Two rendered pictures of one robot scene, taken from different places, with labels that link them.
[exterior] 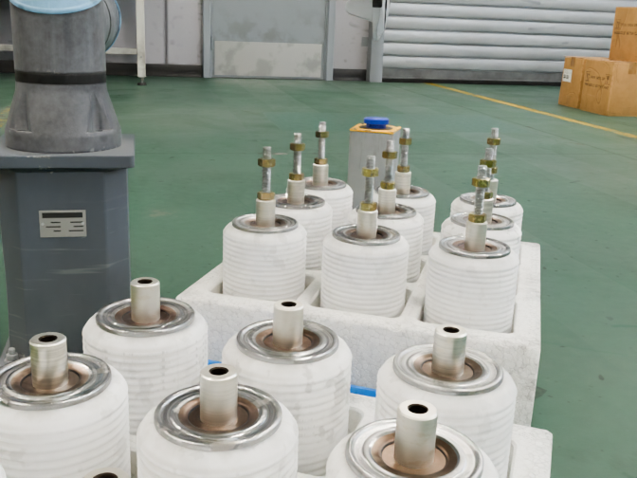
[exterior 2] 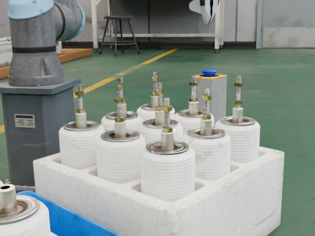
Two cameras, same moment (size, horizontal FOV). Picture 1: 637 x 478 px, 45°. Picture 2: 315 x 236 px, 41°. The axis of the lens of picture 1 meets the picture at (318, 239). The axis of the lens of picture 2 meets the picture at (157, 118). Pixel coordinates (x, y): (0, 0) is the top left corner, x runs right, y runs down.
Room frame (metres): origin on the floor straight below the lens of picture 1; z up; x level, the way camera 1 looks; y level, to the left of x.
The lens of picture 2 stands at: (0.14, -0.47, 0.48)
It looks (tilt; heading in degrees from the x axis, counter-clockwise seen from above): 14 degrees down; 27
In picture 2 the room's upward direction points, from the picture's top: 1 degrees counter-clockwise
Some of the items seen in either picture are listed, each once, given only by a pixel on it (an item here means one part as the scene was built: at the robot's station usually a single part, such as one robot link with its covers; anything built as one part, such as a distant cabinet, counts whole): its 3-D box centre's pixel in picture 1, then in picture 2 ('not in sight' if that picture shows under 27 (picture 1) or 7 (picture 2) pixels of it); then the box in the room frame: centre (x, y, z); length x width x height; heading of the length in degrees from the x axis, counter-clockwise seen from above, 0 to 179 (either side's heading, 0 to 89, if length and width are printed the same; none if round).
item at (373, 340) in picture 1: (377, 331); (161, 194); (0.93, -0.08, 0.09); 0.39 x 0.39 x 0.18; 75
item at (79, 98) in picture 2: (265, 180); (80, 102); (0.85, 0.06, 0.30); 0.01 x 0.01 x 0.08
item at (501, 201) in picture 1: (487, 200); (237, 121); (1.02, -0.23, 0.25); 0.08 x 0.08 x 0.01
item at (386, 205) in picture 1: (386, 201); (160, 118); (0.93, -0.08, 0.26); 0.02 x 0.02 x 0.03
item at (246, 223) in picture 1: (264, 224); (81, 126); (0.85, 0.06, 0.25); 0.08 x 0.08 x 0.01
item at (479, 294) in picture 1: (466, 326); (168, 195); (0.79, -0.17, 0.16); 0.10 x 0.10 x 0.18
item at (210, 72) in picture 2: (375, 123); (209, 73); (1.23, -0.08, 0.32); 0.04 x 0.04 x 0.02
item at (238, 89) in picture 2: (492, 156); (238, 93); (1.02, -0.23, 0.31); 0.01 x 0.01 x 0.08
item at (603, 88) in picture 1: (614, 87); not in sight; (4.56, -1.69, 0.15); 0.30 x 0.24 x 0.30; 12
